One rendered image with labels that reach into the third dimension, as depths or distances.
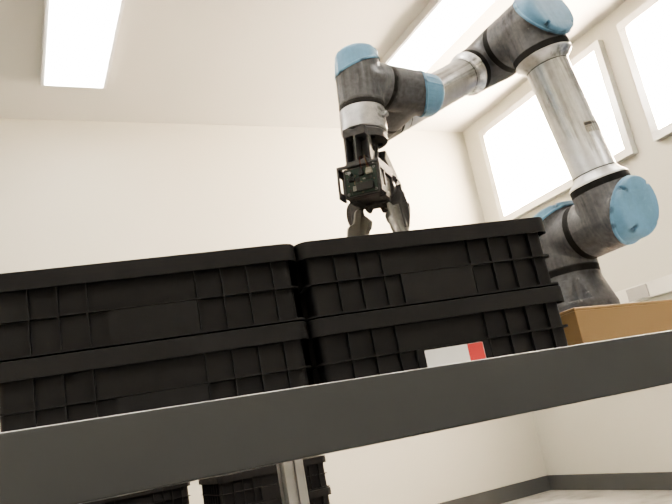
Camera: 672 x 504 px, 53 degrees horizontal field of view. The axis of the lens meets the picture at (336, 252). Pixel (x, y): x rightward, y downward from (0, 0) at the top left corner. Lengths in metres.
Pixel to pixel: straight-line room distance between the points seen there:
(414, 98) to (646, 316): 0.62
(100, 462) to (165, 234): 3.98
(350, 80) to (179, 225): 3.33
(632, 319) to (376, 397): 1.02
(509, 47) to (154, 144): 3.36
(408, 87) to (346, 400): 0.81
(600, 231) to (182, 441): 1.09
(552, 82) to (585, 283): 0.40
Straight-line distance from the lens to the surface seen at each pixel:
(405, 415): 0.43
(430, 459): 4.72
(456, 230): 1.02
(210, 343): 0.90
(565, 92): 1.42
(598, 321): 1.34
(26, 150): 4.45
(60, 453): 0.38
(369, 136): 1.07
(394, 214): 1.05
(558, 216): 1.44
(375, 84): 1.12
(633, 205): 1.35
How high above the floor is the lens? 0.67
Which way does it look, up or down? 14 degrees up
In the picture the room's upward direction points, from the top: 11 degrees counter-clockwise
